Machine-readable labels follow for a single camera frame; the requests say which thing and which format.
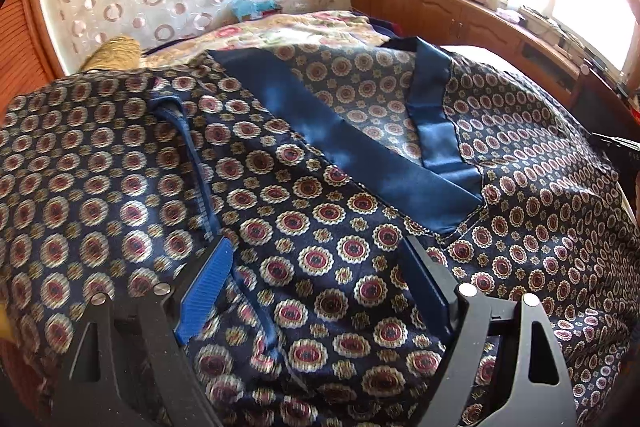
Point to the navy medallion print robe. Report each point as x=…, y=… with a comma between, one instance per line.
x=310, y=227

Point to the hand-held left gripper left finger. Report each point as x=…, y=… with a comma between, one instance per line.
x=205, y=292

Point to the wooden slatted headboard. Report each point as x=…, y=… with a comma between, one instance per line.
x=30, y=37

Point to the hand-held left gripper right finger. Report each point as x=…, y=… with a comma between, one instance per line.
x=425, y=282

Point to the teal cloth item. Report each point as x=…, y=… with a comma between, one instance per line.
x=250, y=8

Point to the beige floral quilt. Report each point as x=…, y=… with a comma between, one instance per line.
x=300, y=27

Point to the navy bed sheet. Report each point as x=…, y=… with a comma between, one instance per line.
x=382, y=29

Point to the wooden sideboard cabinet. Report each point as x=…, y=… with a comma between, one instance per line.
x=440, y=17

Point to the yellow pillow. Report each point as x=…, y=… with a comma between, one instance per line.
x=112, y=54

